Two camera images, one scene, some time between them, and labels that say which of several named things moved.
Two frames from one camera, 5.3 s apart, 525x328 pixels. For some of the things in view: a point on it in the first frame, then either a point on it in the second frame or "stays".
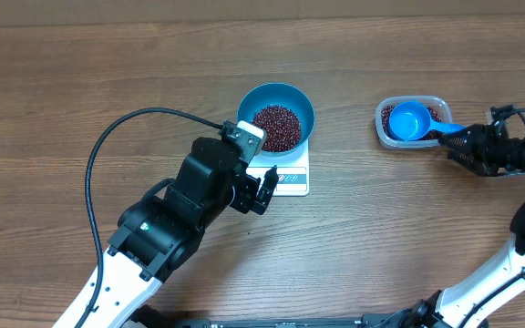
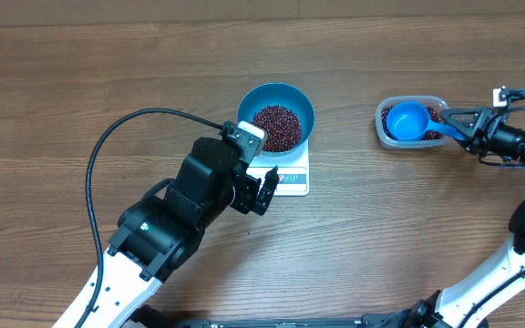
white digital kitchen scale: (293, 170) stays
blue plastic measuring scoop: (410, 121) stays
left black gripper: (247, 189) stays
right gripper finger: (474, 161) → (466, 141)
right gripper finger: (470, 140) → (471, 118)
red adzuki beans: (386, 113) stays
